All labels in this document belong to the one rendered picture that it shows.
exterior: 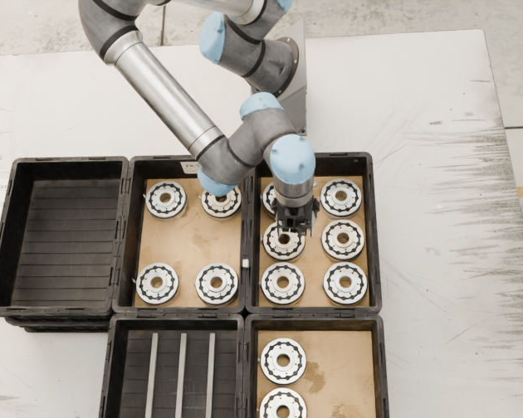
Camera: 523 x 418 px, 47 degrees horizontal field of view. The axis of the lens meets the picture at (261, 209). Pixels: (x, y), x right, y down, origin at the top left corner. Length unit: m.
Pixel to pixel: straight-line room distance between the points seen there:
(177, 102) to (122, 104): 0.75
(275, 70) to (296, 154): 0.61
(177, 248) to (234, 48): 0.52
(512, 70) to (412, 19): 0.51
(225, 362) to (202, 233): 0.33
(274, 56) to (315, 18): 1.37
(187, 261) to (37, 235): 0.40
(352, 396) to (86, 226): 0.78
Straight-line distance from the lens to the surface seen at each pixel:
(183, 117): 1.16
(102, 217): 1.59
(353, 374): 1.40
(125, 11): 1.21
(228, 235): 1.49
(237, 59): 1.55
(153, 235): 1.53
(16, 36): 3.22
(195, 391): 1.41
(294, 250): 1.44
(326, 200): 1.49
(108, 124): 1.88
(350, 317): 1.34
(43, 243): 1.62
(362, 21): 2.95
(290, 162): 1.00
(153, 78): 1.18
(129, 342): 1.47
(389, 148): 1.75
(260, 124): 1.07
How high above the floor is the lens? 2.21
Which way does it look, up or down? 66 degrees down
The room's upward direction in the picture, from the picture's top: 9 degrees counter-clockwise
